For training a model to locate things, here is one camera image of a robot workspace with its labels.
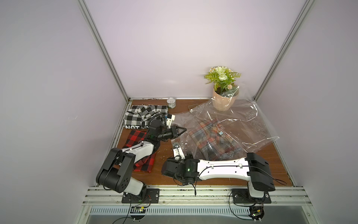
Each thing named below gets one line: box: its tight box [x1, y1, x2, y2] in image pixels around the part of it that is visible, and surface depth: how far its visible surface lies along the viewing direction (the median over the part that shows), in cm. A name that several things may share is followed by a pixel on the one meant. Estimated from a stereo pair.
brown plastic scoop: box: [187, 103, 208, 112], surface depth 108 cm
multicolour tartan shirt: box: [189, 118, 243, 161], surface depth 92 cm
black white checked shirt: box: [123, 104, 169, 130], surface depth 109 cm
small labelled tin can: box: [166, 97, 177, 109], surface depth 116 cm
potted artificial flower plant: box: [204, 66, 242, 112], surface depth 99 cm
